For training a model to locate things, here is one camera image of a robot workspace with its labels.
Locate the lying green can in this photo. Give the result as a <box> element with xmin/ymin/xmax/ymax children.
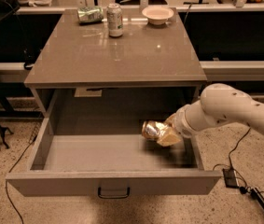
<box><xmin>77</xmin><ymin>6</ymin><xmax>104</xmax><ymax>24</ymax></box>

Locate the black power cable right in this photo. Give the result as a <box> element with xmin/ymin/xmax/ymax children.
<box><xmin>213</xmin><ymin>127</ymin><xmax>264</xmax><ymax>200</ymax></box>

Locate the black drawer handle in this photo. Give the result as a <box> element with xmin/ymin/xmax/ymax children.
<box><xmin>97</xmin><ymin>188</ymin><xmax>131</xmax><ymax>200</ymax></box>

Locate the grey cabinet with glossy top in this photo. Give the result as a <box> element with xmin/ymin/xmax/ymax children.
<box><xmin>25</xmin><ymin>7</ymin><xmax>207</xmax><ymax>111</ymax></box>

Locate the black power adapter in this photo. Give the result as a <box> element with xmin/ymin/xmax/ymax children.
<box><xmin>223</xmin><ymin>169</ymin><xmax>238</xmax><ymax>189</ymax></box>

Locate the crushed orange can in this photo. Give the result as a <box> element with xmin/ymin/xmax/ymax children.
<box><xmin>142</xmin><ymin>120</ymin><xmax>168</xmax><ymax>141</ymax></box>

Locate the white bowl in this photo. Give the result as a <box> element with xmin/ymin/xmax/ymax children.
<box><xmin>142</xmin><ymin>7</ymin><xmax>174</xmax><ymax>25</ymax></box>

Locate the white label in cabinet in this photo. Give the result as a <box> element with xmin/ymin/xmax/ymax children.
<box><xmin>74</xmin><ymin>88</ymin><xmax>102</xmax><ymax>98</ymax></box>

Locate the upright white green can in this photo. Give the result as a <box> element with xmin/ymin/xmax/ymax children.
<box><xmin>106</xmin><ymin>3</ymin><xmax>123</xmax><ymax>37</ymax></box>

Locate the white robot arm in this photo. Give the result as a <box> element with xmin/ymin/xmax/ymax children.
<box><xmin>157</xmin><ymin>83</ymin><xmax>264</xmax><ymax>147</ymax></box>

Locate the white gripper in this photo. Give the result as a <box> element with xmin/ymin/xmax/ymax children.
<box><xmin>157</xmin><ymin>105</ymin><xmax>192</xmax><ymax>147</ymax></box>

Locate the black cable left floor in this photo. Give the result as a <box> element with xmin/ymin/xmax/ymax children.
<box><xmin>5</xmin><ymin>134</ymin><xmax>38</xmax><ymax>224</ymax></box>

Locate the open grey top drawer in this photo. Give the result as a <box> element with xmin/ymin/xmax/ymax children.
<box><xmin>7</xmin><ymin>88</ymin><xmax>220</xmax><ymax>196</ymax></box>

